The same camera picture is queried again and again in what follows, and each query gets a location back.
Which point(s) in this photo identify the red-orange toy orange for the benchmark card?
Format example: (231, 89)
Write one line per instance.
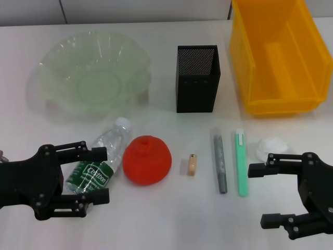
(147, 162)

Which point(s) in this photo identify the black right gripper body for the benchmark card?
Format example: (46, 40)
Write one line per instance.
(317, 185)

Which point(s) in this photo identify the translucent green fruit plate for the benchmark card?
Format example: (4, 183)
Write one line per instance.
(88, 75)

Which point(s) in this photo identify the black mesh pen holder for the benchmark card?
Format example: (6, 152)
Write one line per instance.
(197, 93)

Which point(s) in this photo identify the yellow plastic bin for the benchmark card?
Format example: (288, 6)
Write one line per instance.
(283, 78)

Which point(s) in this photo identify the grey glitter pen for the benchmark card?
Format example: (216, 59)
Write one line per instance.
(219, 161)

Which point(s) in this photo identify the white paper ball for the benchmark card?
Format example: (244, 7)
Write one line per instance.
(270, 145)

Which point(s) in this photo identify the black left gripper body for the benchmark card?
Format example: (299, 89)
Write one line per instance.
(23, 182)

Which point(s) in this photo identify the clear bottle with green label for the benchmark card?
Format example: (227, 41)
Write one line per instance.
(112, 145)

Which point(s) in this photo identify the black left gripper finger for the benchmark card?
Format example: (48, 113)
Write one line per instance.
(99, 195)
(96, 154)

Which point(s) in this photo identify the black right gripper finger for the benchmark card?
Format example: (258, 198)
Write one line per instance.
(270, 220)
(260, 169)

